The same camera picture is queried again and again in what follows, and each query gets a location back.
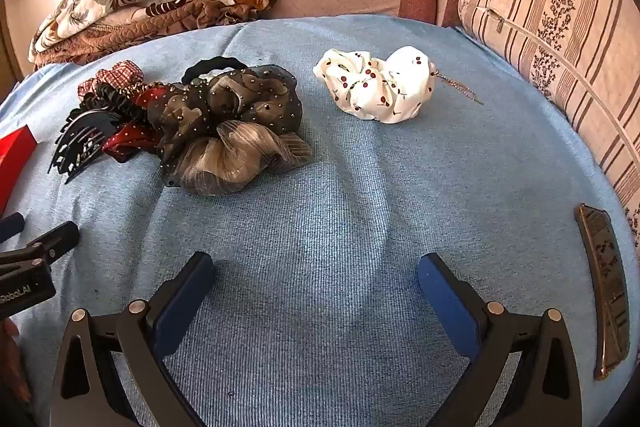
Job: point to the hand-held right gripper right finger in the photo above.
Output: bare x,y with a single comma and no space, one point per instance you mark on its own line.
447,302

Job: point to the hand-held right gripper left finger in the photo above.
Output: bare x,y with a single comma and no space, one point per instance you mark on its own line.
182,307

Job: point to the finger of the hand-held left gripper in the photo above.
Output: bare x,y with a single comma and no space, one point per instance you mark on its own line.
10,227
57,239

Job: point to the red box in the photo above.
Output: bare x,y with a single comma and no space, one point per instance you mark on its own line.
12,167

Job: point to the black claw hair clip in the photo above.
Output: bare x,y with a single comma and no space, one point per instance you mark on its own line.
87,134

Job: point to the red dotted scrunchie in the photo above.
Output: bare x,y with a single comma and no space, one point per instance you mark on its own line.
130,137

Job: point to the black ruffled scrunchie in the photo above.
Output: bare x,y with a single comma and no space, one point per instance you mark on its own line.
117,99

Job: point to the grey-brown striped scrunchie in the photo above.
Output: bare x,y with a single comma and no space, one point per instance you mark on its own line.
240,162

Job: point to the red plaid scrunchie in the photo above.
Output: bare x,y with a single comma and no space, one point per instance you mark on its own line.
117,74

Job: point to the dark dotted organza scrunchie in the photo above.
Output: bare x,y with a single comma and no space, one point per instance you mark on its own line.
235,102

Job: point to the white cherry print scrunchie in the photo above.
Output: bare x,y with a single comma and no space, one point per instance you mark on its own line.
370,82

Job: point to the blue blanket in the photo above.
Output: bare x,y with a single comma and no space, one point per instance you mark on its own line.
330,257

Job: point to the brown barrette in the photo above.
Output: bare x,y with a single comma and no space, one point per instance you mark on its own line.
607,287

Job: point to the striped floral cushion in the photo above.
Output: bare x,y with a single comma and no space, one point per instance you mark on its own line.
560,22

